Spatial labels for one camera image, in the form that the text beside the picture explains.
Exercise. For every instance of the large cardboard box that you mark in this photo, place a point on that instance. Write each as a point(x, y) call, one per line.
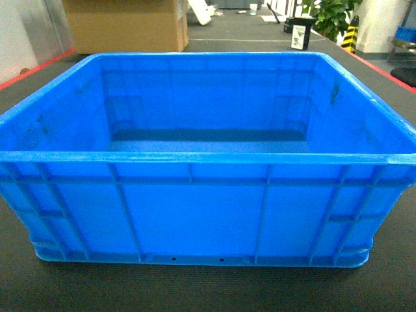
point(127, 26)

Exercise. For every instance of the yellow black striped post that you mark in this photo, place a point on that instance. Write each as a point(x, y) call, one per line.
point(350, 39)

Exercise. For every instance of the small blue bin background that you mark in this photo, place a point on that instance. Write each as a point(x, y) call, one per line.
point(407, 34)

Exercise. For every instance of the green potted plant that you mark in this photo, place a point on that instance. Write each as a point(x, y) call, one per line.
point(332, 18)

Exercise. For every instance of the large blue plastic crate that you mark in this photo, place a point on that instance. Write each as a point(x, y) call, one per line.
point(232, 159)

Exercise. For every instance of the white paper cup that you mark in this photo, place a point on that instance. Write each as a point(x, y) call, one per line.
point(253, 9)

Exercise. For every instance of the black white sign box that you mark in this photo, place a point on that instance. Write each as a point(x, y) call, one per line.
point(300, 29)

